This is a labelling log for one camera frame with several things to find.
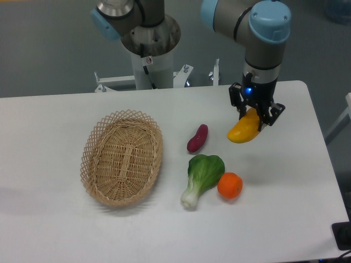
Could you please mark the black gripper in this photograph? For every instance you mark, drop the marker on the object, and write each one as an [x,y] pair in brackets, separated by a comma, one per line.
[267,111]

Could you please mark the yellow mango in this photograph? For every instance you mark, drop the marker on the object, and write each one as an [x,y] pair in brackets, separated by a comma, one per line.
[246,129]

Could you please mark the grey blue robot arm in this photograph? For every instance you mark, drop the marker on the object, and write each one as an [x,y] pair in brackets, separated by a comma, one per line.
[261,27]

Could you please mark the purple sweet potato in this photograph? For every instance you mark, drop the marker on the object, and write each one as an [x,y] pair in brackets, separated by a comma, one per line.
[198,140]

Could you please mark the green bok choy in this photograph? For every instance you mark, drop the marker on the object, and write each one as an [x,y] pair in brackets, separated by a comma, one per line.
[204,172]

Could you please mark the orange fruit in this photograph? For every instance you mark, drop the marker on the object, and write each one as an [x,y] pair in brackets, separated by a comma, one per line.
[230,185]

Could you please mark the white furniture at right edge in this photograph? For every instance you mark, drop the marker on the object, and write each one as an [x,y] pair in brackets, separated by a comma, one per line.
[339,124]

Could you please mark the woven wicker basket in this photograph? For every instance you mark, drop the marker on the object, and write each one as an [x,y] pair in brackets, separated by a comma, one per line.
[122,158]

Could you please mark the black device at table edge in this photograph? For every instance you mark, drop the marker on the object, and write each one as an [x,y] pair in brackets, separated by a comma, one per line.
[341,232]

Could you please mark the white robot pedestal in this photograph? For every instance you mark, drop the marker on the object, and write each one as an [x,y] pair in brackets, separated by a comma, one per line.
[152,51]

